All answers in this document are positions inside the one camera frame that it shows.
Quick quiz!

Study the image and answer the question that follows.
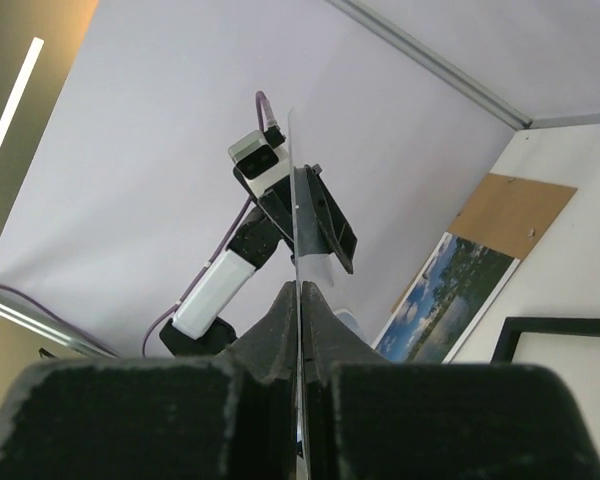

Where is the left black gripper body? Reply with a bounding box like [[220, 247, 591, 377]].
[[232, 174, 295, 260]]

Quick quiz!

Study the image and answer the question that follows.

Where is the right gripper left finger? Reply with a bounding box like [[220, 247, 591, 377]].
[[0, 282, 297, 479]]

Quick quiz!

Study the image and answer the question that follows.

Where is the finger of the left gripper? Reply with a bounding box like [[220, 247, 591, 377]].
[[307, 165, 357, 274], [258, 177, 295, 256]]

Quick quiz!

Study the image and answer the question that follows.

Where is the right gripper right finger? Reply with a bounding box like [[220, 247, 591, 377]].
[[301, 281, 600, 479]]

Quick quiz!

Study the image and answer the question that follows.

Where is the black picture frame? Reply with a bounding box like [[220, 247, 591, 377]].
[[490, 316, 600, 365]]

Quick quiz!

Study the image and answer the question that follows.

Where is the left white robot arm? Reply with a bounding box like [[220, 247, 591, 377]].
[[159, 165, 357, 357]]

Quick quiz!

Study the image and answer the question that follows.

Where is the landscape photo print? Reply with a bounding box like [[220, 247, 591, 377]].
[[374, 232, 520, 364]]

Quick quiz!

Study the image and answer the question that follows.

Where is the brown cardboard backing board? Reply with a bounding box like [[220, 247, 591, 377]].
[[391, 172, 579, 313]]

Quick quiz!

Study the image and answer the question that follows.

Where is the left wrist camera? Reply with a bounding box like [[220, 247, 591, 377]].
[[228, 127, 291, 199]]

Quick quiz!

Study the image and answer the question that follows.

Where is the left corner aluminium post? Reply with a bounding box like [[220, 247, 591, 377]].
[[329, 0, 533, 131]]

